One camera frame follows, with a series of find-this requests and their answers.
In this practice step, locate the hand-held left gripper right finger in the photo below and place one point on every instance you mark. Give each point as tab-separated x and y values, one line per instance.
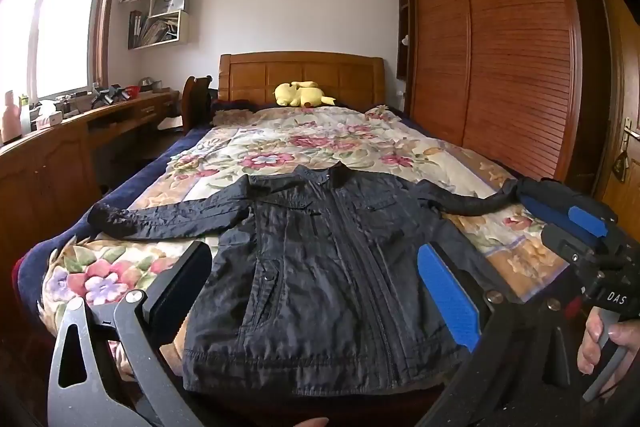
447	294

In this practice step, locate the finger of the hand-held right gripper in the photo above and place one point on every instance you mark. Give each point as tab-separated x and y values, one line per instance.
565	229
587	221

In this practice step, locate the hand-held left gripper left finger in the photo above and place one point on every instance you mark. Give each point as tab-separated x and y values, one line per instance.
180	277

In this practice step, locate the black jacket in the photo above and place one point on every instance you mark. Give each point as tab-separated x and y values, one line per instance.
320	282

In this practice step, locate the person's right hand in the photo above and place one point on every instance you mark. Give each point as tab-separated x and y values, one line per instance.
595	337

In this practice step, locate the hanging keys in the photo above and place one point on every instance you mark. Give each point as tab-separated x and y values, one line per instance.
620	166

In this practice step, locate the navy blue bed sheet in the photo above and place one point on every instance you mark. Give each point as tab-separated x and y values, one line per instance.
150	162

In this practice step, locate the wooden door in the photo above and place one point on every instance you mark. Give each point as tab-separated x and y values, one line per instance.
625	82

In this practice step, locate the wooden desk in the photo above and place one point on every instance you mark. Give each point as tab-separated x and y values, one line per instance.
50	167

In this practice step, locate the wooden chair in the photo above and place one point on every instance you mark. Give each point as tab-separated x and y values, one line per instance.
195	102

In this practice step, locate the floral blanket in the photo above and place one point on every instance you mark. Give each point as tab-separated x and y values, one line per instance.
300	147

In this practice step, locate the wooden wardrobe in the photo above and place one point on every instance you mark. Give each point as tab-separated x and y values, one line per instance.
500	57

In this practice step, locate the red bowl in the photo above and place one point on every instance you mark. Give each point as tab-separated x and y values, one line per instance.
132	93

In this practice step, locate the floral pillow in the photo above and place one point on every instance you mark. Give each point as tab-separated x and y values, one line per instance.
382	113

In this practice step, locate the black gadget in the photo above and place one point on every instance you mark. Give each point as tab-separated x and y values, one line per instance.
107	96

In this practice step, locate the tissue box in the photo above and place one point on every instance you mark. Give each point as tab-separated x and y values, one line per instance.
47	117

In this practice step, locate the yellow plush toy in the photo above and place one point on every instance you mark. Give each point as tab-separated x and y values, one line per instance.
300	94

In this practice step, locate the pink bottle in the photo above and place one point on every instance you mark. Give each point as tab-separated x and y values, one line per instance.
10	119

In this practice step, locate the wooden headboard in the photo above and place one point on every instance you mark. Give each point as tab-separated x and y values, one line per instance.
300	74

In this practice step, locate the window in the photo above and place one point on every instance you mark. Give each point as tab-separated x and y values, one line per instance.
55	17

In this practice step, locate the white wall shelf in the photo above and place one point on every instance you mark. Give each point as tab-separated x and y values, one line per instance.
167	17

